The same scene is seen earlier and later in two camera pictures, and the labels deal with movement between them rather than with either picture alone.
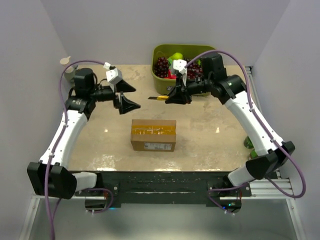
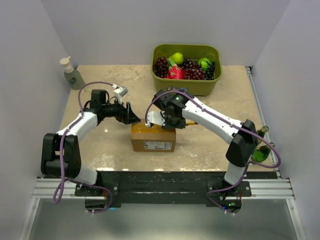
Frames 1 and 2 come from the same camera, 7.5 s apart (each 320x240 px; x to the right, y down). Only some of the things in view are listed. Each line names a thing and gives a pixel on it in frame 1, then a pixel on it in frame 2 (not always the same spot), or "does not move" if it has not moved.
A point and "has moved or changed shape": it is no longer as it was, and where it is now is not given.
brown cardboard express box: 153,135 does not move
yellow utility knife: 160,97 has moved or changed shape
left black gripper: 126,104 -> 126,116
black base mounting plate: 160,189 does not move
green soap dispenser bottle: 69,72 does not move
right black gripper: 180,94 -> 181,125
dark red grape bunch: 161,67 does not move
